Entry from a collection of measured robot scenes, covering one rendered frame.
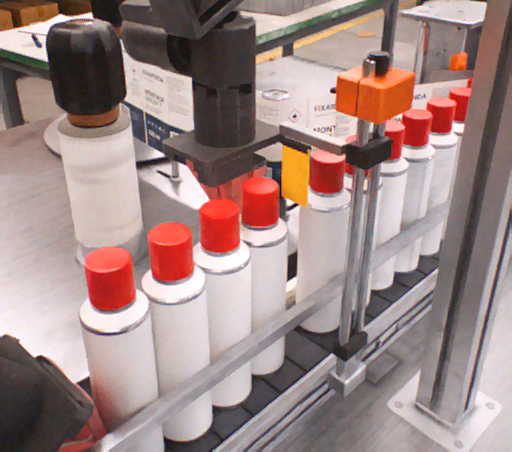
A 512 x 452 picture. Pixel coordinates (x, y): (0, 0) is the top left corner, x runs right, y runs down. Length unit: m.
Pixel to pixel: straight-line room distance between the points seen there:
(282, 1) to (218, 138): 1.94
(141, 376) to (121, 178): 0.31
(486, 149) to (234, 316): 0.25
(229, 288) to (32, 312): 0.31
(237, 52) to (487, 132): 0.21
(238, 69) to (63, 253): 0.42
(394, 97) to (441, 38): 0.51
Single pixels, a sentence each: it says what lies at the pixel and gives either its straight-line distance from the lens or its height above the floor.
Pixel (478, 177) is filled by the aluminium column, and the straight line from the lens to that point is 0.53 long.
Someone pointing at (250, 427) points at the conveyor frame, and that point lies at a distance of 0.59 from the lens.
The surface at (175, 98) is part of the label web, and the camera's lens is 0.91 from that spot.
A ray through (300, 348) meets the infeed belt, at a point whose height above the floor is 0.88.
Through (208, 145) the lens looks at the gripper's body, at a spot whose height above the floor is 1.11.
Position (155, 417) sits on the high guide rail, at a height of 0.96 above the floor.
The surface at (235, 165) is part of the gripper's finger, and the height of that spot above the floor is 1.10.
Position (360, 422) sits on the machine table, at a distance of 0.67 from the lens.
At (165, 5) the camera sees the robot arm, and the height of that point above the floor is 1.24.
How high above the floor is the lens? 1.33
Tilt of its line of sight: 29 degrees down
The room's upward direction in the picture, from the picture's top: straight up
